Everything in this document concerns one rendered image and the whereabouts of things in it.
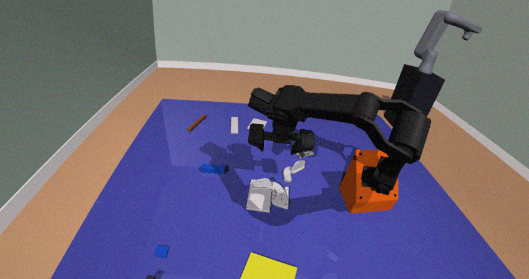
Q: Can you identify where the brown flat bar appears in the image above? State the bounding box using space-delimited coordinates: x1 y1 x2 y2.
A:
187 115 206 132

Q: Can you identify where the blue rectangular block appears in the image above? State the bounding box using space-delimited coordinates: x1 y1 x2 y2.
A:
200 164 225 174

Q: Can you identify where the white flat bar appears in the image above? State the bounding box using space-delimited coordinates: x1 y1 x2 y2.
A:
231 117 238 134

